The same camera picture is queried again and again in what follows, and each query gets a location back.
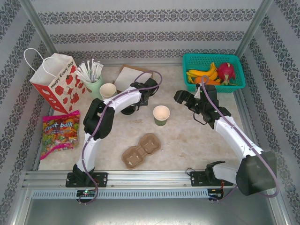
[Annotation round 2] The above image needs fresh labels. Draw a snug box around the green paper coffee cup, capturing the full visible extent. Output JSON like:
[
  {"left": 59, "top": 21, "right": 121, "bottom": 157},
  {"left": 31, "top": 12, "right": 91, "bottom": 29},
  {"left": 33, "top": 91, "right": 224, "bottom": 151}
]
[
  {"left": 99, "top": 83, "right": 118, "bottom": 101},
  {"left": 153, "top": 105, "right": 171, "bottom": 127}
]

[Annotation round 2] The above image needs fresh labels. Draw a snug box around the brown pulp cup carrier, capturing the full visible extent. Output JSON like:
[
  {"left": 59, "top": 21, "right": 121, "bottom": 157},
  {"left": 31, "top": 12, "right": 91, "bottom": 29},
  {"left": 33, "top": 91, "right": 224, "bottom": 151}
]
[{"left": 121, "top": 133, "right": 162, "bottom": 170}]

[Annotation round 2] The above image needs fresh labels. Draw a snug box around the white red-printed paper bag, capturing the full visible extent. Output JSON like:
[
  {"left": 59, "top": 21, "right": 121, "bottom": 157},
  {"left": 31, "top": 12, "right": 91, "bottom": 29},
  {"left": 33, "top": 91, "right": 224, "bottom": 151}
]
[{"left": 24, "top": 48, "right": 89, "bottom": 115}]

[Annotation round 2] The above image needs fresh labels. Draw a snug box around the brown cardboard box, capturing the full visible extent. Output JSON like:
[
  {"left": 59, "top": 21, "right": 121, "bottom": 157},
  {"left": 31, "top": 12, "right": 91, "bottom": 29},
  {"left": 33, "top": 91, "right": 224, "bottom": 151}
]
[{"left": 112, "top": 64, "right": 155, "bottom": 93}]

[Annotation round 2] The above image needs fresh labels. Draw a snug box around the white napkin stack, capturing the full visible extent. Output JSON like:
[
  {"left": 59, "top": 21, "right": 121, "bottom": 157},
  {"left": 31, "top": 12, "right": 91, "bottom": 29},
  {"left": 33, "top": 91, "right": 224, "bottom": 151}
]
[{"left": 114, "top": 67, "right": 150, "bottom": 91}]

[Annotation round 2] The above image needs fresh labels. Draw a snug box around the orange carrot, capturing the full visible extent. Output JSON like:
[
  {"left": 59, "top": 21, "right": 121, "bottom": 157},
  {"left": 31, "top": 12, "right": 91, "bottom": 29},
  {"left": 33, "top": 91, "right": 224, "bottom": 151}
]
[{"left": 194, "top": 76, "right": 221, "bottom": 85}]

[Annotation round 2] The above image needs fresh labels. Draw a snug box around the black plastic cup lid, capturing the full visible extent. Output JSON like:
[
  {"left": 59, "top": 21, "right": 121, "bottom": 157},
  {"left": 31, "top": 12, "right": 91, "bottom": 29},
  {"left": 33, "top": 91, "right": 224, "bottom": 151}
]
[{"left": 120, "top": 105, "right": 136, "bottom": 115}]

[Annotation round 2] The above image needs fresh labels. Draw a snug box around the teal plastic basket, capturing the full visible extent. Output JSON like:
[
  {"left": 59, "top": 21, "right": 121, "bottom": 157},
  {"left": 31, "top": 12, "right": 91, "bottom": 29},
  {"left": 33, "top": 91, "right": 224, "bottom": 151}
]
[{"left": 182, "top": 53, "right": 246, "bottom": 93}]

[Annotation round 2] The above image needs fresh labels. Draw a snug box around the pink dragon fruit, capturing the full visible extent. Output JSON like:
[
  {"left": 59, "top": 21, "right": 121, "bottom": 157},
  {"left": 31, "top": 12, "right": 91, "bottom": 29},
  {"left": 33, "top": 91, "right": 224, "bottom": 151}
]
[{"left": 216, "top": 62, "right": 239, "bottom": 86}]

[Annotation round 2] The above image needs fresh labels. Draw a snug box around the white paper-wrapped straw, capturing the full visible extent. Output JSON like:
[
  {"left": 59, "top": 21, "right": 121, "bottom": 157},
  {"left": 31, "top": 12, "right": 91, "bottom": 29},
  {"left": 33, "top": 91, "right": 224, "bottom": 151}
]
[
  {"left": 94, "top": 60, "right": 101, "bottom": 82},
  {"left": 95, "top": 64, "right": 104, "bottom": 82},
  {"left": 74, "top": 72, "right": 90, "bottom": 83},
  {"left": 80, "top": 61, "right": 92, "bottom": 82},
  {"left": 75, "top": 68, "right": 91, "bottom": 83},
  {"left": 86, "top": 60, "right": 94, "bottom": 82},
  {"left": 91, "top": 58, "right": 97, "bottom": 82}
]

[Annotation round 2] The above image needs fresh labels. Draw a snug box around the mint green straw holder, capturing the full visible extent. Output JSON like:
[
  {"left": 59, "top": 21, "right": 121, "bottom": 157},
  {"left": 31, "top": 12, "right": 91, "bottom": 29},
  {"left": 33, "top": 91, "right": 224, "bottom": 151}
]
[{"left": 84, "top": 74, "right": 104, "bottom": 99}]

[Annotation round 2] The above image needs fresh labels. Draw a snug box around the right small circuit board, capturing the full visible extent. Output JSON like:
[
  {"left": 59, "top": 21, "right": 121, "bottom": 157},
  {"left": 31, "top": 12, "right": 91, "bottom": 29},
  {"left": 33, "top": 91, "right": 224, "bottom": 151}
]
[{"left": 208, "top": 189, "right": 225, "bottom": 200}]

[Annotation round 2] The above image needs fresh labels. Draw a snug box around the small circuit board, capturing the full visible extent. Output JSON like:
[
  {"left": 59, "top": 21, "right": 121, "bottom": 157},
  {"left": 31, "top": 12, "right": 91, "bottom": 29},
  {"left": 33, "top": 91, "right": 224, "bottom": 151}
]
[
  {"left": 76, "top": 189, "right": 97, "bottom": 197},
  {"left": 208, "top": 189, "right": 225, "bottom": 200}
]

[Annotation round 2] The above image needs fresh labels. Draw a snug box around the colourful candy bag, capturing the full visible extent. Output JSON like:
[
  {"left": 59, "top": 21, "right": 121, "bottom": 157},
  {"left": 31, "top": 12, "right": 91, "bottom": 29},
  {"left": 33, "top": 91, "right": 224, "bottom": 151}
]
[{"left": 39, "top": 110, "right": 82, "bottom": 161}]

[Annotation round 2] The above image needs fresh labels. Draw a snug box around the left small circuit board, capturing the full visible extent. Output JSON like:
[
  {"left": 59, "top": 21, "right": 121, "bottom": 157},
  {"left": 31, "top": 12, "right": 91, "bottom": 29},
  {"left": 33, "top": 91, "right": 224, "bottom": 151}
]
[{"left": 76, "top": 189, "right": 97, "bottom": 197}]

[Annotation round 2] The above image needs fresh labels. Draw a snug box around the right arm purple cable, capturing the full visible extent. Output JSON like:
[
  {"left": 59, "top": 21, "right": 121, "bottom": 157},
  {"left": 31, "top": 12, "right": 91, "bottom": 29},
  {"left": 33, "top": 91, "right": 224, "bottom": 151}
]
[{"left": 201, "top": 75, "right": 280, "bottom": 201}]

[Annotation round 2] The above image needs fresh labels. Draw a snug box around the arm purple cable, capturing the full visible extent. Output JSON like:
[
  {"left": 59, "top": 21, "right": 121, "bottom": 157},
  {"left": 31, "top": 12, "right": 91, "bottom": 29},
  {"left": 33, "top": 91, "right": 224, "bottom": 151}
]
[
  {"left": 78, "top": 71, "right": 164, "bottom": 205},
  {"left": 201, "top": 75, "right": 280, "bottom": 201}
]

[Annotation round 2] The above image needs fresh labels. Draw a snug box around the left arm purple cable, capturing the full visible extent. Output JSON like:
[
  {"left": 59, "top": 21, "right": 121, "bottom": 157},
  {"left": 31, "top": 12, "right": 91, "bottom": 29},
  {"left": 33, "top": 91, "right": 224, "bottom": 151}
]
[{"left": 78, "top": 71, "right": 164, "bottom": 205}]

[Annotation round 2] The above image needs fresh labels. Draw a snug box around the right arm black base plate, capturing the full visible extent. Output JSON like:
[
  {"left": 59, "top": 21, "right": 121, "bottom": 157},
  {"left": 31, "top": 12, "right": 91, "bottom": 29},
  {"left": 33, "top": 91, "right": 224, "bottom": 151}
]
[{"left": 189, "top": 171, "right": 233, "bottom": 187}]

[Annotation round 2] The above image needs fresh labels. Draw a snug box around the aluminium mounting rail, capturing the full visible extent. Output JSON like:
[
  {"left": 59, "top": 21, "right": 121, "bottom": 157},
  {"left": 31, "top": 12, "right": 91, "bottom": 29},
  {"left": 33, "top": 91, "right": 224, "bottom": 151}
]
[{"left": 22, "top": 170, "right": 277, "bottom": 188}]

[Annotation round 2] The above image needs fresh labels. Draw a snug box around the aluminium frame post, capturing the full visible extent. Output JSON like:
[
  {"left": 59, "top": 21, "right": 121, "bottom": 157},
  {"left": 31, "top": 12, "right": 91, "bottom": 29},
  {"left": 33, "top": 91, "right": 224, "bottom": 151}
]
[
  {"left": 18, "top": 0, "right": 67, "bottom": 71},
  {"left": 235, "top": 0, "right": 274, "bottom": 57}
]

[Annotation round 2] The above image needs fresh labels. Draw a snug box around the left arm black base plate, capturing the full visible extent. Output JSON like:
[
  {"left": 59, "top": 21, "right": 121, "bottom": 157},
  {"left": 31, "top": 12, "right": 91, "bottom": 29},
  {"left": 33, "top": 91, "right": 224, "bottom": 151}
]
[{"left": 65, "top": 172, "right": 109, "bottom": 188}]

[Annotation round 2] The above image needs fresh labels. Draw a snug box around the slotted grey cable duct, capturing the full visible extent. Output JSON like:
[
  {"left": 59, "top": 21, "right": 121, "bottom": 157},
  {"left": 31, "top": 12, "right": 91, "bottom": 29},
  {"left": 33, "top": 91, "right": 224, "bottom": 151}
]
[{"left": 31, "top": 188, "right": 209, "bottom": 199}]

